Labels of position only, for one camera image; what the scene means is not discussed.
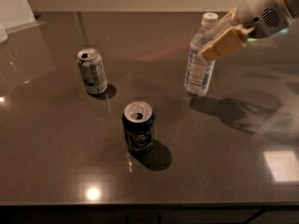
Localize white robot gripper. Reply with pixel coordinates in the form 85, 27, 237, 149
199, 0, 295, 62

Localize clear plastic water bottle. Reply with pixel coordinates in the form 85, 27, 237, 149
184, 13, 219, 97

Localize dark blue pepsi can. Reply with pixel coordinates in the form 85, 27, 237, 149
122, 101, 155, 156

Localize white green soda can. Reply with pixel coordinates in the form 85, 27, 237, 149
77, 48, 107, 95

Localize clear object at left edge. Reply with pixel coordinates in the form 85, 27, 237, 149
0, 22, 8, 44

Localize white board leaning on wall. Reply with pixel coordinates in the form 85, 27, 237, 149
0, 0, 44, 34

